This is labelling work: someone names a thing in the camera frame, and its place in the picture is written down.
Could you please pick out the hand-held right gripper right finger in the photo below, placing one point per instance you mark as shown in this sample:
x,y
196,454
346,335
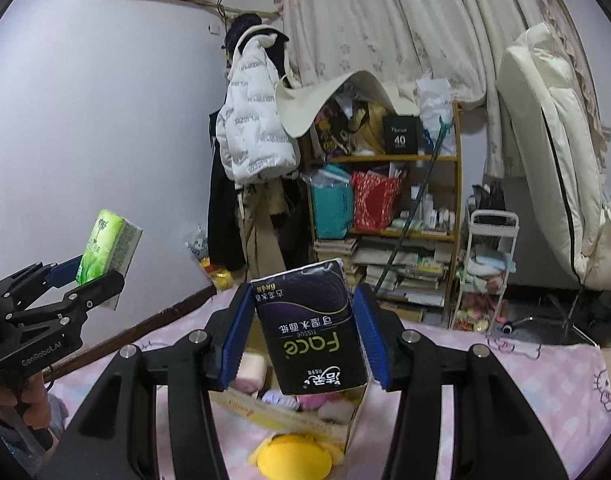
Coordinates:
x,y
373,340

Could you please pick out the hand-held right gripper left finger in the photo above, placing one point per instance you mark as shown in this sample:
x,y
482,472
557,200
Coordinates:
x,y
238,335

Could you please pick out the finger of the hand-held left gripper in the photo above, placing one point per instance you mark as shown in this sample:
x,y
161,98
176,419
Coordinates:
x,y
100,285
65,267

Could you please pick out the peach soft pouch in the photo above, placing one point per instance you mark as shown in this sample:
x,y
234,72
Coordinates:
x,y
250,371

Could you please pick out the green tissue pack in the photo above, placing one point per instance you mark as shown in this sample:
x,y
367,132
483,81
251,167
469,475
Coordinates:
x,y
110,245

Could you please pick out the black tissue pack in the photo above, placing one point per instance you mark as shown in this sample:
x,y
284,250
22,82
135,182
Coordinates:
x,y
310,335

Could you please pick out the pink plush toy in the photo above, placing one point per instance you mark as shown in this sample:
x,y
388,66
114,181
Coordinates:
x,y
313,401

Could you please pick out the cardboard box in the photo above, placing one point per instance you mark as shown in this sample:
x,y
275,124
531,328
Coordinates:
x,y
285,415

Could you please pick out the yellow plush toy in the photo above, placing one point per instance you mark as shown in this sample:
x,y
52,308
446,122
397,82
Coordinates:
x,y
290,457

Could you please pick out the person's left hand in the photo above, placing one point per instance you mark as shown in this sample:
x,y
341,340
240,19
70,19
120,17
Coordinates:
x,y
13,400

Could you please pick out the blue denim cloth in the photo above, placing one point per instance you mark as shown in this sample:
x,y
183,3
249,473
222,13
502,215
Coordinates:
x,y
56,412

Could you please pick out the stacks of books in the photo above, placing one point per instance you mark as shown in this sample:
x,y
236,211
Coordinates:
x,y
385,272

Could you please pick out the plastic bag of snacks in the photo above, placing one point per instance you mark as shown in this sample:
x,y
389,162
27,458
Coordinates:
x,y
203,255

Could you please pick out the beige coat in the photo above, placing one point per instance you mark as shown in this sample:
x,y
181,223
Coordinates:
x,y
258,230

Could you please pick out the black coat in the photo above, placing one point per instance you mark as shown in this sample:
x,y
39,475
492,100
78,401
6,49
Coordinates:
x,y
223,210

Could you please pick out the green pole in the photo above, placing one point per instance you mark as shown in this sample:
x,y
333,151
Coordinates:
x,y
413,210

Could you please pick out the red bag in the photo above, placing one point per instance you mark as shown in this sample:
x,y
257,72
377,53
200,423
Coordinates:
x,y
375,202

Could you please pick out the teal bag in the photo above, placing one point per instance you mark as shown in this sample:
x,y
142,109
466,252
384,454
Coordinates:
x,y
330,207

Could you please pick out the group of cosmetic bottles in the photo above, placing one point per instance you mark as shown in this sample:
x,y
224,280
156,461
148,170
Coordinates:
x,y
435,215

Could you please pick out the pink cartoon cat bedsheet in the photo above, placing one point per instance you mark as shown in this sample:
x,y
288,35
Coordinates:
x,y
535,385

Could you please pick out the white trolley cart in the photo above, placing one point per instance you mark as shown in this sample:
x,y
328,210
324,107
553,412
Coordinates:
x,y
490,217

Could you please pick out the wooden shelf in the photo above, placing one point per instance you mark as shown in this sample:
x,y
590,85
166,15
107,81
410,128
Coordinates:
x,y
385,159

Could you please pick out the black box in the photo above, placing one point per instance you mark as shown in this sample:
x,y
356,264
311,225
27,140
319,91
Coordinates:
x,y
401,135

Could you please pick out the white puffer jacket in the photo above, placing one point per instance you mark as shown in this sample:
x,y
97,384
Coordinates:
x,y
255,125

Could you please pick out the black yellow printed bag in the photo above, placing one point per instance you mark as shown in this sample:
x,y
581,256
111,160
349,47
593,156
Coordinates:
x,y
330,130

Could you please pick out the cream draped cloth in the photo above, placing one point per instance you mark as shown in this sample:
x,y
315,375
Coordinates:
x,y
305,105

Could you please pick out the white plastic bag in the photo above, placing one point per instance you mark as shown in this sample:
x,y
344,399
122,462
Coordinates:
x,y
435,105

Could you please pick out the cream lounge chair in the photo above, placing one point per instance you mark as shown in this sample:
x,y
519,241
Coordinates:
x,y
545,135

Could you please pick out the floral curtain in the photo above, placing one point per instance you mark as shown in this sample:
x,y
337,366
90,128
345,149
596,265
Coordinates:
x,y
385,20

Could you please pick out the dark wooden bed frame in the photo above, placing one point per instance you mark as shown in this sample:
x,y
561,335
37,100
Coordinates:
x,y
160,316

